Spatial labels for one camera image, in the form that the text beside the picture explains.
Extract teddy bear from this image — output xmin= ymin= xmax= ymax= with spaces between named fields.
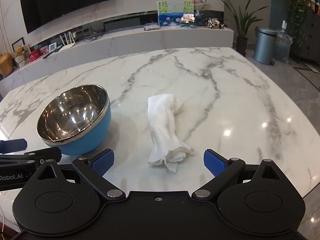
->
xmin=14 ymin=44 xmax=29 ymax=68

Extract dark cabinet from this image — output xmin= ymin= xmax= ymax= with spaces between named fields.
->
xmin=290 ymin=5 xmax=320 ymax=65

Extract black photo frame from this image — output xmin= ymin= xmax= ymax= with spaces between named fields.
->
xmin=11 ymin=37 xmax=25 ymax=55

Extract round paper fan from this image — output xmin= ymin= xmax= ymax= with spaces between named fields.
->
xmin=192 ymin=0 xmax=212 ymax=12

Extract panda toys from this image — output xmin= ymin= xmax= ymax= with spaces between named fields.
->
xmin=205 ymin=17 xmax=225 ymax=29

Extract white towel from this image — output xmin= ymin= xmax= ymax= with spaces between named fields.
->
xmin=147 ymin=93 xmax=193 ymax=174

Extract grey trash can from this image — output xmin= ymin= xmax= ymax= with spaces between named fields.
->
xmin=254 ymin=27 xmax=277 ymax=65

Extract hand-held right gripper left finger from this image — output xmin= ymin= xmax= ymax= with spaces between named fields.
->
xmin=24 ymin=149 xmax=127 ymax=202

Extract flower gift box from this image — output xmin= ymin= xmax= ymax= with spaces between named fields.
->
xmin=180 ymin=13 xmax=195 ymax=27

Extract black cable bundle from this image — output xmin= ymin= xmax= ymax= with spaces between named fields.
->
xmin=82 ymin=31 xmax=105 ymax=43

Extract red box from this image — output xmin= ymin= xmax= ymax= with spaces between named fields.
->
xmin=27 ymin=50 xmax=40 ymax=62

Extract clear water jug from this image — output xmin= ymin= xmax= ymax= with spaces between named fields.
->
xmin=274 ymin=20 xmax=293 ymax=62

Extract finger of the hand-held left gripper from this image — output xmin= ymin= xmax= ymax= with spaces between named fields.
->
xmin=0 ymin=147 xmax=62 ymax=170
xmin=0 ymin=139 xmax=28 ymax=153

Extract potted long-leaf plant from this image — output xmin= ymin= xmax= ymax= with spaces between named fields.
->
xmin=220 ymin=0 xmax=260 ymax=57

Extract blue steel-lined bowl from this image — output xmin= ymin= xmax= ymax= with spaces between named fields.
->
xmin=37 ymin=84 xmax=112 ymax=156

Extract lotus pond painting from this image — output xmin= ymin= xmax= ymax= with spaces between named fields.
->
xmin=157 ymin=0 xmax=194 ymax=27

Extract black audio box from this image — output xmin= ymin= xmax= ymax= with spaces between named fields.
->
xmin=103 ymin=19 xmax=140 ymax=32

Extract white router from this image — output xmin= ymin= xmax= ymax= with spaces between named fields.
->
xmin=59 ymin=31 xmax=77 ymax=50

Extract glass jar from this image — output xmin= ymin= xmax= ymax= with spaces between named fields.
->
xmin=194 ymin=10 xmax=207 ymax=27

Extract black television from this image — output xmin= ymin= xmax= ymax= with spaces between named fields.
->
xmin=19 ymin=0 xmax=116 ymax=34

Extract trailing green plant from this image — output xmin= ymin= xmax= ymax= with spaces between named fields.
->
xmin=279 ymin=0 xmax=313 ymax=43

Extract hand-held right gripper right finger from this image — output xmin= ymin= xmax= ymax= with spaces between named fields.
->
xmin=191 ymin=149 xmax=293 ymax=201

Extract golden gourd ornament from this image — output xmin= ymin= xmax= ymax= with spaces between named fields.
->
xmin=0 ymin=53 xmax=13 ymax=77

